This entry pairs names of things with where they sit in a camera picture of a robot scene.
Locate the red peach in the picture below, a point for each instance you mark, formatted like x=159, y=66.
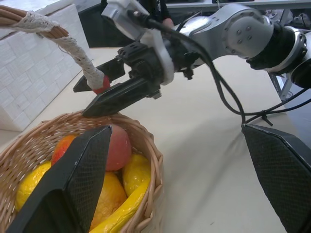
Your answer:
x=119, y=148

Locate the yellow lemon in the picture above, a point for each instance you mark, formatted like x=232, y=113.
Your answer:
x=136, y=172
x=29, y=184

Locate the yellow banana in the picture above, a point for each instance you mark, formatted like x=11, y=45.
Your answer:
x=128, y=206

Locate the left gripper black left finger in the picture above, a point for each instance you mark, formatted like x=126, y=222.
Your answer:
x=73, y=184

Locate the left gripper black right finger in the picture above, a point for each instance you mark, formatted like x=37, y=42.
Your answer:
x=281, y=170

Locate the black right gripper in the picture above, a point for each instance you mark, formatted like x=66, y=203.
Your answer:
x=143, y=60

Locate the orange mango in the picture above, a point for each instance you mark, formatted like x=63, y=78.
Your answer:
x=109, y=194

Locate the black panel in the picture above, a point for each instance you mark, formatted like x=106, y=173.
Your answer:
x=97, y=31

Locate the grey background table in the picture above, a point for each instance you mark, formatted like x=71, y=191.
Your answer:
x=194, y=7

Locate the person in dark clothes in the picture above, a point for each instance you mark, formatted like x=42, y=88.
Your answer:
x=162, y=9

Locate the metal table frame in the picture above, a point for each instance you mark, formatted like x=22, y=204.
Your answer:
x=283, y=85

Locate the white textured box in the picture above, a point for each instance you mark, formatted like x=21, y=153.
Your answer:
x=36, y=80

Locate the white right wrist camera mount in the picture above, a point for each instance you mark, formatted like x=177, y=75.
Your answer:
x=121, y=14

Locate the orange red fruit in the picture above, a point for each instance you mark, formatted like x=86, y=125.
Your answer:
x=60, y=148

